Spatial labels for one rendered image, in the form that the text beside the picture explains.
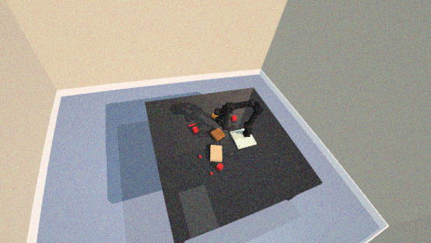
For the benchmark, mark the orange square block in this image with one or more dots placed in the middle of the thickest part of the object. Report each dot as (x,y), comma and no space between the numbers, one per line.
(217,134)

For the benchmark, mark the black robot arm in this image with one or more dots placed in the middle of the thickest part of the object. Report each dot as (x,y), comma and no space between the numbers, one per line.
(229,107)

